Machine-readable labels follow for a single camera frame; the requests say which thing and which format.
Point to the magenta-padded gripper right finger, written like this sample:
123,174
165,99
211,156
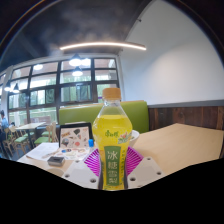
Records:
145,171

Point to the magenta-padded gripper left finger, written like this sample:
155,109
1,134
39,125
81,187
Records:
80,173

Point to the yellow drink bottle orange cap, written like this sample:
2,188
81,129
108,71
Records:
111,133

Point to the small dark box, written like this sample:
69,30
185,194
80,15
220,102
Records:
56,161

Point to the small blue-capped bottle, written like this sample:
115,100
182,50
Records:
91,144

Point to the black-framed tablet with pictures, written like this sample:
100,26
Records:
75,136

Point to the white paper sheet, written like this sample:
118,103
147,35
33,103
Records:
40,151

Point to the green upholstered bench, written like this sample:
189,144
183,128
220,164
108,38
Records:
76,115

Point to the group of wooden chairs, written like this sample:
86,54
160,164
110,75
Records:
20,140

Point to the light wooden dining table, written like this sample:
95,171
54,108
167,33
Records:
30,126

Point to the person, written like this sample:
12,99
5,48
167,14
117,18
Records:
4,121

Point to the group of pendant lamps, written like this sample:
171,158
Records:
75,61

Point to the long curved ceiling light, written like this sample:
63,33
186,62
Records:
103,44

